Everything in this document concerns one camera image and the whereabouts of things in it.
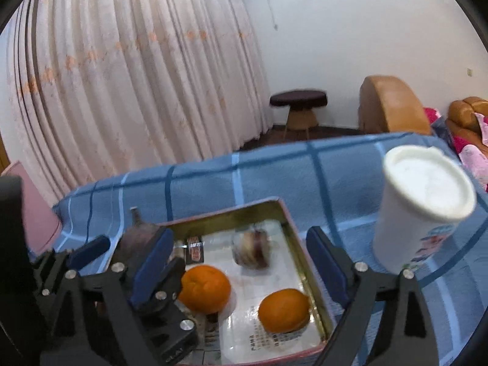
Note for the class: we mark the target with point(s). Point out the red white small packet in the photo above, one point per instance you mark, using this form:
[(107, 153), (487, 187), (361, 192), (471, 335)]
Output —
[(195, 251)]

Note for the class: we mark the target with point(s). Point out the wooden door frame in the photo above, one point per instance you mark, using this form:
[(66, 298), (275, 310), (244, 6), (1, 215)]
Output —
[(3, 152)]

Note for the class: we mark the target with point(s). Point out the layered cake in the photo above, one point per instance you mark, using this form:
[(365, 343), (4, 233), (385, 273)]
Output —
[(251, 247)]

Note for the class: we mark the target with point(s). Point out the round dark wicker stool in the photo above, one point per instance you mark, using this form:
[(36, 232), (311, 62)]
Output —
[(299, 98)]

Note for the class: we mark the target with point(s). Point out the dark blue bag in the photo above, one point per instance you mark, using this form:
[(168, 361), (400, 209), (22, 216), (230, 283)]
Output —
[(444, 131)]

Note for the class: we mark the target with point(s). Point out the pink floral curtain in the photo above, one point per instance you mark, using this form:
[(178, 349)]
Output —
[(133, 76)]

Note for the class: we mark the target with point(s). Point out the dark purple stemmed fruit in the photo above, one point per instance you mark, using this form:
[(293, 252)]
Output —
[(132, 238)]

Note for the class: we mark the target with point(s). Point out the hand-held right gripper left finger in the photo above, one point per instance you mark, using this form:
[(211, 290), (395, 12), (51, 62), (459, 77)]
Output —
[(150, 270)]

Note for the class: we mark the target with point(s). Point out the orange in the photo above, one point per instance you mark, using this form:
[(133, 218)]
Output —
[(284, 310), (206, 288)]

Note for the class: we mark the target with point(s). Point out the pink metal tin box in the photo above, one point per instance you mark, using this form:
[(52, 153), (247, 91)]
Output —
[(305, 259)]

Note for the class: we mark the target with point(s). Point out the white lidded cup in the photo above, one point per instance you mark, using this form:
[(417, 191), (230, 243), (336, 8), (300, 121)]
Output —
[(415, 213)]

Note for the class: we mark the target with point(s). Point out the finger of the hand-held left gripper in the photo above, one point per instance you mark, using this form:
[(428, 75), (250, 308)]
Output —
[(89, 252), (179, 324)]

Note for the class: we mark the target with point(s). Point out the brown leather sofa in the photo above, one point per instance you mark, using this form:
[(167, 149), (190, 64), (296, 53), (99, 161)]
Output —
[(461, 118)]

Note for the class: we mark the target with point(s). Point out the blue plaid tablecloth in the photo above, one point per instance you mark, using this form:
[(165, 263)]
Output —
[(305, 171)]

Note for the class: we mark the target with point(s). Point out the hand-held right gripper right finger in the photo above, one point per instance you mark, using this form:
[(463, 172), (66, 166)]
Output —
[(324, 267)]

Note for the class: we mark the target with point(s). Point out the brown leather armchair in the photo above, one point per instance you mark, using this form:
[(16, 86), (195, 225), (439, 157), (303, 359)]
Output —
[(392, 106)]

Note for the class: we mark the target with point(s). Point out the pink floral blanket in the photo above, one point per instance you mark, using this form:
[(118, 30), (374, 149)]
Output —
[(474, 160)]

